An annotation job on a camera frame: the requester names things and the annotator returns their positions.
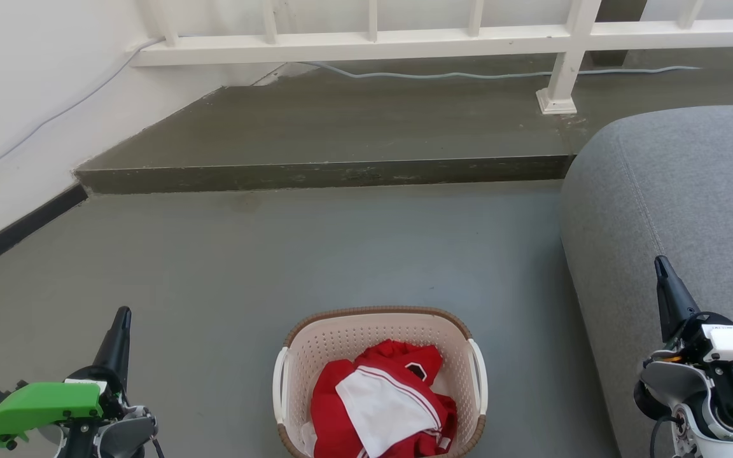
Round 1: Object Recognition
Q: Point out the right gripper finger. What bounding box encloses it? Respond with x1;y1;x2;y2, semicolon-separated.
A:
654;256;702;344

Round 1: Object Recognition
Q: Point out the white garment with red stripes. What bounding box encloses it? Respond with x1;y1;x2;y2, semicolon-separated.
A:
336;366;442;458

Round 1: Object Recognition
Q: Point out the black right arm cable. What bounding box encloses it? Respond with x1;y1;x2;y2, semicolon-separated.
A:
649;413;680;458

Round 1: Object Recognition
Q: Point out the grey fabric sofa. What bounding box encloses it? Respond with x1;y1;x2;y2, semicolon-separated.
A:
561;105;733;458

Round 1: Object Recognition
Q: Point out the thin white wall cable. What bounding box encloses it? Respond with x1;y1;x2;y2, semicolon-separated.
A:
0;37;165;186

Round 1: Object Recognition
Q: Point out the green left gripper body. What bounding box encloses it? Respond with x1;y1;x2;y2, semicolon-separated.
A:
0;365;129;450

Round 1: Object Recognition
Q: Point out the white wooden railing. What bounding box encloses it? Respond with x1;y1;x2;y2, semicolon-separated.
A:
128;0;733;115

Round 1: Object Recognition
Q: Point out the black skirting board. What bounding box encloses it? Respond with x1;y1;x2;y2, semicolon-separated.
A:
0;184;89;281

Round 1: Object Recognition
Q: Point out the light blue cable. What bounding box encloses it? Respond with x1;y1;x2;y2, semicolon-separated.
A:
303;61;702;81

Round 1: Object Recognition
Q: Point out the beige perforated laundry basket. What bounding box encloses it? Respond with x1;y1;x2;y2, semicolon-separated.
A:
272;307;489;458

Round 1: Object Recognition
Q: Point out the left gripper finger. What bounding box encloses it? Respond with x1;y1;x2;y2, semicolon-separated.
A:
92;307;132;390

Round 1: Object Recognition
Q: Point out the raised concrete step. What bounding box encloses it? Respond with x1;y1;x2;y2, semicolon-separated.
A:
74;54;733;195

